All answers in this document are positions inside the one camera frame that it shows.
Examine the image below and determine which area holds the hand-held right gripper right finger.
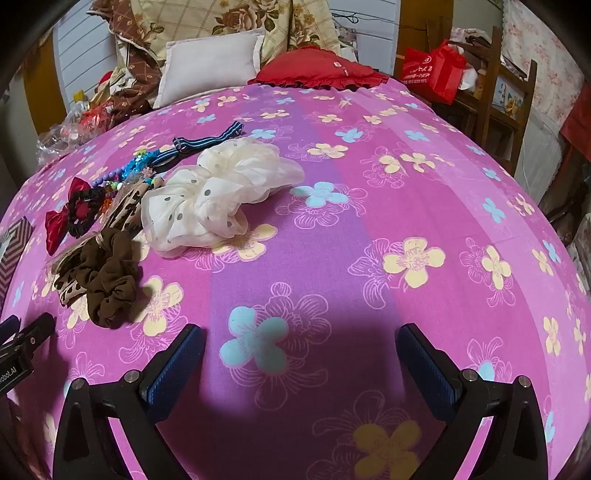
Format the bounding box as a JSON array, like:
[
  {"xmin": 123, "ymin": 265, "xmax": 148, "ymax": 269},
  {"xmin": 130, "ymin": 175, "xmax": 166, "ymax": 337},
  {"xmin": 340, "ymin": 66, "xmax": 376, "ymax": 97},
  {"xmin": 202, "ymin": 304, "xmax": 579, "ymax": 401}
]
[{"xmin": 396, "ymin": 323, "xmax": 550, "ymax": 480}]

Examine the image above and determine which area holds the pink floral cloth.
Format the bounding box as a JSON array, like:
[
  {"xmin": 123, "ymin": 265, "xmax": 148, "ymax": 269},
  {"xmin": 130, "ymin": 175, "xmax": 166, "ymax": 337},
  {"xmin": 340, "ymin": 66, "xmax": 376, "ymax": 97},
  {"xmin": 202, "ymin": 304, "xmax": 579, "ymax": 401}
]
[{"xmin": 501, "ymin": 0, "xmax": 591, "ymax": 134}]

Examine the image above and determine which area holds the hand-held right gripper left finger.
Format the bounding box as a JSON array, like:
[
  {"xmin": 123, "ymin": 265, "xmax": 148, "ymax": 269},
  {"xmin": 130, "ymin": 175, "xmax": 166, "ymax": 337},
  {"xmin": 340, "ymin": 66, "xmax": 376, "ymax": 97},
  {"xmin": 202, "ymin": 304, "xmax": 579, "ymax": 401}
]
[{"xmin": 53, "ymin": 323, "xmax": 206, "ymax": 480}]

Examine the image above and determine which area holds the red hair bow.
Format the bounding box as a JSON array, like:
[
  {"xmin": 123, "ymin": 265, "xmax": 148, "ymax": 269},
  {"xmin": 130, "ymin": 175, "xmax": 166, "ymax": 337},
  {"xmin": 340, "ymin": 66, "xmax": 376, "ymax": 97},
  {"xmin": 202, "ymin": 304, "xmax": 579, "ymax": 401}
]
[{"xmin": 45, "ymin": 176, "xmax": 90, "ymax": 256}]

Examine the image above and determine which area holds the blue beaded bracelet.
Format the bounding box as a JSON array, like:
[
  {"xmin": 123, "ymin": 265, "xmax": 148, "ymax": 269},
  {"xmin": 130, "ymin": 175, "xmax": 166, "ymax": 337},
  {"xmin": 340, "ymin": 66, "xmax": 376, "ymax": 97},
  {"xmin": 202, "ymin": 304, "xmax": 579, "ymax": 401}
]
[{"xmin": 124, "ymin": 148, "xmax": 160, "ymax": 180}]

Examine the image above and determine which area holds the floral quilt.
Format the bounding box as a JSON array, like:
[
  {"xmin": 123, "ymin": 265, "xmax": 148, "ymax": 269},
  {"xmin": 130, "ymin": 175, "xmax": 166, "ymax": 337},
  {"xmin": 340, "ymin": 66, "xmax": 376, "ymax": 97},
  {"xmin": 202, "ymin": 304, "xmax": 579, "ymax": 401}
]
[{"xmin": 88, "ymin": 0, "xmax": 342, "ymax": 116}]

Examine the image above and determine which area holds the white pillow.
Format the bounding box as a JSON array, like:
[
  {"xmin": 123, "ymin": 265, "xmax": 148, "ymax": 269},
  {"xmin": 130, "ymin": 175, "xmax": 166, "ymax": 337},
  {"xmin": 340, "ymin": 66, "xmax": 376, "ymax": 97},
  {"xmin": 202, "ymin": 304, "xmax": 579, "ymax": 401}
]
[{"xmin": 152, "ymin": 28, "xmax": 266, "ymax": 110}]

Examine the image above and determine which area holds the cream sheer scrunchie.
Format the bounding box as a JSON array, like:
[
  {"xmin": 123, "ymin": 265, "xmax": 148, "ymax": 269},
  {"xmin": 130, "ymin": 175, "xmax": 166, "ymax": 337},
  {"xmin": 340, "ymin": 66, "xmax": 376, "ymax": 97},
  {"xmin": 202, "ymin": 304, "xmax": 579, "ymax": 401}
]
[{"xmin": 196, "ymin": 141, "xmax": 305, "ymax": 204}]

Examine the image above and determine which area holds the striped jewelry box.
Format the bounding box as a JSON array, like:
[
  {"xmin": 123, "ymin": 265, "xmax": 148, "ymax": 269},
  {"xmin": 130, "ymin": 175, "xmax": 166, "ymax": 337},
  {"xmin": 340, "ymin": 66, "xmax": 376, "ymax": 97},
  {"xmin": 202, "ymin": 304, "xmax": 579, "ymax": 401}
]
[{"xmin": 0, "ymin": 217, "xmax": 35, "ymax": 308}]

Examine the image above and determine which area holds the white polka dot scrunchie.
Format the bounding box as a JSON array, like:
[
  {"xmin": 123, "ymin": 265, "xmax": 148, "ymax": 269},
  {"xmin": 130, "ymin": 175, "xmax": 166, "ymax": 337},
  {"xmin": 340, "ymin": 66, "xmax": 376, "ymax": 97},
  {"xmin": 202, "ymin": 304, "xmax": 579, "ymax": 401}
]
[{"xmin": 141, "ymin": 168, "xmax": 250, "ymax": 258}]

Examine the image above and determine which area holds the clear plastic bag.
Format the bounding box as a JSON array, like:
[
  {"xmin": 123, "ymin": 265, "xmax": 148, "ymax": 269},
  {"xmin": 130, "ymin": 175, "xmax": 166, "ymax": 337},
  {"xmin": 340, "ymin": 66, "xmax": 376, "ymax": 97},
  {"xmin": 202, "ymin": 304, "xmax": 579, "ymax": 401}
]
[{"xmin": 37, "ymin": 90, "xmax": 116, "ymax": 153}]

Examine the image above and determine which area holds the red frilled cushion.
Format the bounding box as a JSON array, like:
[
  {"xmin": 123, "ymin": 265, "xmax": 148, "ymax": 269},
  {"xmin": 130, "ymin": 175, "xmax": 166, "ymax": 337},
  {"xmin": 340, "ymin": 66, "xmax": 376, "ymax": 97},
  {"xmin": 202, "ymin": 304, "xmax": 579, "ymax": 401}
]
[{"xmin": 248, "ymin": 46, "xmax": 391, "ymax": 90}]

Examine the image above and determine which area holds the black and red scrunchie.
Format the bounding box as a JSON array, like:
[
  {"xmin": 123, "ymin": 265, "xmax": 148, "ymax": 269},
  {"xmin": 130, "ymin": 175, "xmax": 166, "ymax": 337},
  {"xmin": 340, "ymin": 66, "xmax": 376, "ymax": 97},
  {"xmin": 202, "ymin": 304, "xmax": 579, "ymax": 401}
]
[{"xmin": 67, "ymin": 188, "xmax": 109, "ymax": 238}]

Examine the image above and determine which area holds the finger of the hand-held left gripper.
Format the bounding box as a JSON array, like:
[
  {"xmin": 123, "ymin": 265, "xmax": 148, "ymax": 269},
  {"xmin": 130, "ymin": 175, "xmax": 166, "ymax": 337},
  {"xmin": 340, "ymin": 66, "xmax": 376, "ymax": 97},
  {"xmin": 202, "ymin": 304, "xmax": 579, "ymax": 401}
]
[
  {"xmin": 11, "ymin": 313, "xmax": 56, "ymax": 354},
  {"xmin": 0, "ymin": 316, "xmax": 21, "ymax": 344}
]

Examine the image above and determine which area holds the red shopping bag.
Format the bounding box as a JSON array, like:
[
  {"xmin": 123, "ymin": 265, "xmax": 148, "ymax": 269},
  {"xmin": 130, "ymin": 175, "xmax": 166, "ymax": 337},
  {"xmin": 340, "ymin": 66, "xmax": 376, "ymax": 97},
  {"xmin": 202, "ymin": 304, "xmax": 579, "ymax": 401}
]
[{"xmin": 401, "ymin": 39, "xmax": 468, "ymax": 104}]

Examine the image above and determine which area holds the blue striped headband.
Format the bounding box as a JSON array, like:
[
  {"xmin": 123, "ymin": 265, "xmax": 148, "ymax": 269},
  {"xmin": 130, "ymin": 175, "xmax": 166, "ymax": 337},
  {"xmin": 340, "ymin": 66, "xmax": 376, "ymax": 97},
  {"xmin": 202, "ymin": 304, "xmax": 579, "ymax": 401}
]
[{"xmin": 150, "ymin": 121, "xmax": 245, "ymax": 166}]

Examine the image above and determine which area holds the brown scrunchie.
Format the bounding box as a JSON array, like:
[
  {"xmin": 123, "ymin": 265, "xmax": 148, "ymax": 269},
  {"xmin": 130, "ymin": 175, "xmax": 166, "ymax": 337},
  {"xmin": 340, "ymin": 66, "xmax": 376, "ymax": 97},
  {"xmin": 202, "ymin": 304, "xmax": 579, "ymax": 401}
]
[{"xmin": 78, "ymin": 229, "xmax": 144, "ymax": 329}]

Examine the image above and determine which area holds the wooden chair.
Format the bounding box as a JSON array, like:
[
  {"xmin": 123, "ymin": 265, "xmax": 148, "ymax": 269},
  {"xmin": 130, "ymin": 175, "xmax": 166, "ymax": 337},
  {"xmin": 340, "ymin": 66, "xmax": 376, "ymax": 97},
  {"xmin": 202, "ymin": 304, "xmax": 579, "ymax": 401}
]
[{"xmin": 425, "ymin": 21, "xmax": 539, "ymax": 178}]

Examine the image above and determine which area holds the purple beaded bracelet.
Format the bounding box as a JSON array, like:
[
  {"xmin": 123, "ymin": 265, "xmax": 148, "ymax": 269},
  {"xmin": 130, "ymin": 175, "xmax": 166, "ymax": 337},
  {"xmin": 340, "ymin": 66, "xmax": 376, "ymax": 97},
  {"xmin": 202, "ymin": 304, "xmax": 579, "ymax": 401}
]
[{"xmin": 90, "ymin": 168, "xmax": 123, "ymax": 189}]

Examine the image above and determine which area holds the leopard print hair bow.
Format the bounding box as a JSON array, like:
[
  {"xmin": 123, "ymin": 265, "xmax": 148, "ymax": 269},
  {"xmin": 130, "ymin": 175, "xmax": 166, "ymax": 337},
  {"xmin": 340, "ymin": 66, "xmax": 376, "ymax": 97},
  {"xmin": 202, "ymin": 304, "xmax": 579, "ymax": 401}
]
[{"xmin": 48, "ymin": 178, "xmax": 162, "ymax": 309}]

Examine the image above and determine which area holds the pink floral bedsheet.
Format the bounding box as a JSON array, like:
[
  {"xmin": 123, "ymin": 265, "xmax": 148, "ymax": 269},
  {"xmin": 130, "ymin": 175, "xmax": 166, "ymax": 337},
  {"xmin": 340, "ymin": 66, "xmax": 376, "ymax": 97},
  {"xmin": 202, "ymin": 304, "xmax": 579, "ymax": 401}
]
[{"xmin": 0, "ymin": 76, "xmax": 591, "ymax": 480}]

